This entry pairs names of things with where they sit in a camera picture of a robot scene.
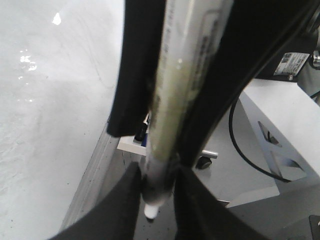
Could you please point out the black caster wheel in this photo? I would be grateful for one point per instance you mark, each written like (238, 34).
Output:
(203, 163)

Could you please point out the white whiteboard marker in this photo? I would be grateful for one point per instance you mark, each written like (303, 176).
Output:
(191, 35)

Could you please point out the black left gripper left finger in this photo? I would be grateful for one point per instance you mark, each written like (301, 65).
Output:
(142, 35)

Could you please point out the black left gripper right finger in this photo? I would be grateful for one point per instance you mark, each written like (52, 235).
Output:
(255, 32)

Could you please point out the white equipment cart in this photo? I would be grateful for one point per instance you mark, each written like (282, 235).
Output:
(277, 130)

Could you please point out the white whiteboard with aluminium frame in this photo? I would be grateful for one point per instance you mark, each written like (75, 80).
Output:
(59, 62)

